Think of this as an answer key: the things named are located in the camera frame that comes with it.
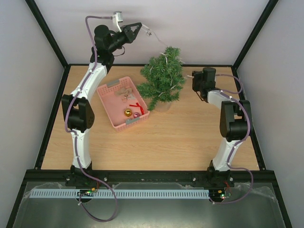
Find red ribbon bow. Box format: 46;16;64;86
129;103;144;115

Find black front frame rail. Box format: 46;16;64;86
23;169;262;188

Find gold bauble ornament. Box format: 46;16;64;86
124;108;133;117

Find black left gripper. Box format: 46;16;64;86
108;23;143;53

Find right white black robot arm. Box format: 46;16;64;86
192;67;252;186

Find light blue slotted cable duct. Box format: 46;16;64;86
29;189;209;199

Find small green christmas tree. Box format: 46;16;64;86
136;46;187;112

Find pink perforated plastic basket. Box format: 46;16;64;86
96;76;150;132

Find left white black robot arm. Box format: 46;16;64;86
61;22;142;178

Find clear led string lights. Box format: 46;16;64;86
142;23;194;98

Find round wooden tree base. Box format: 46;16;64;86
154;102;171;113

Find pink bauble ornament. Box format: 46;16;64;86
133;112;140;118

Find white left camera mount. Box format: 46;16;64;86
112;16;122;32

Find clear plastic battery box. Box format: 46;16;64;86
141;24;152;36

